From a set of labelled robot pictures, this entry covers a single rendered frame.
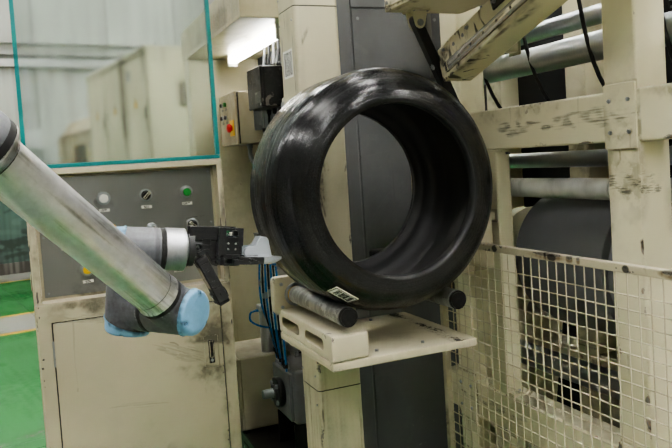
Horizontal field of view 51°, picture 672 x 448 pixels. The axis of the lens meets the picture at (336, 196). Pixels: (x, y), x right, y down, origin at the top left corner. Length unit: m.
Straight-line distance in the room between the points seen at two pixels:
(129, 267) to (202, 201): 0.95
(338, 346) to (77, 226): 0.64
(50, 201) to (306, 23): 0.98
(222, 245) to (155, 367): 0.75
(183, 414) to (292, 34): 1.15
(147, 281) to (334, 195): 0.75
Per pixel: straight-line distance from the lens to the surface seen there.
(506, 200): 2.14
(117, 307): 1.49
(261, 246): 1.56
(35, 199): 1.17
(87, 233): 1.22
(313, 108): 1.53
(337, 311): 1.57
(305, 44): 1.93
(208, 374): 2.24
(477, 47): 1.87
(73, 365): 2.17
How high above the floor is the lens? 1.25
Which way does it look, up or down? 3 degrees down
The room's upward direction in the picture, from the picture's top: 4 degrees counter-clockwise
